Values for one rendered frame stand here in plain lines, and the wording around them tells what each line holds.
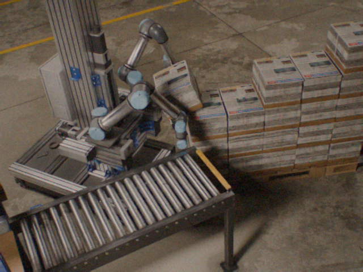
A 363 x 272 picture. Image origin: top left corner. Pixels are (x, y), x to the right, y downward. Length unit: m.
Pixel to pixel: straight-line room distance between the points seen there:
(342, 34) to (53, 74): 2.16
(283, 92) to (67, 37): 1.61
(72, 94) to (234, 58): 2.71
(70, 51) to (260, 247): 2.04
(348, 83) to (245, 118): 0.81
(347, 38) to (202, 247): 1.91
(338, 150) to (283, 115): 0.68
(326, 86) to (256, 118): 0.57
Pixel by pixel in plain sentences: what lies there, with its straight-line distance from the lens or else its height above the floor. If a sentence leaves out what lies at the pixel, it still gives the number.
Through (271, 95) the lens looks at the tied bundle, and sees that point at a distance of 3.53.
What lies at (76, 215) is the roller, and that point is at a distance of 3.00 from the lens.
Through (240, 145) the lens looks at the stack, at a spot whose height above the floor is 0.51.
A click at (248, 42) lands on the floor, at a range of 6.19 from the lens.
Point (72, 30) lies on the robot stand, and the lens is 3.27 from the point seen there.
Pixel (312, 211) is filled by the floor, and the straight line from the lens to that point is 3.99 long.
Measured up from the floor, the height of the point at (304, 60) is 1.07.
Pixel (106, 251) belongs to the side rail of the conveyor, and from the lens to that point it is 2.78.
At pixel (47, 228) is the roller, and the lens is 2.99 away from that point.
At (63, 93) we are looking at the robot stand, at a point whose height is 1.05.
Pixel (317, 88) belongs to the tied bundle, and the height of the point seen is 0.97.
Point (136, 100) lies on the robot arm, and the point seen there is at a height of 1.26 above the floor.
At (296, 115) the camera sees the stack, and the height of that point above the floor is 0.73.
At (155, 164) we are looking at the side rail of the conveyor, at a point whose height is 0.80.
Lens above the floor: 2.99
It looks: 40 degrees down
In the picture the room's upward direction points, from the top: 5 degrees counter-clockwise
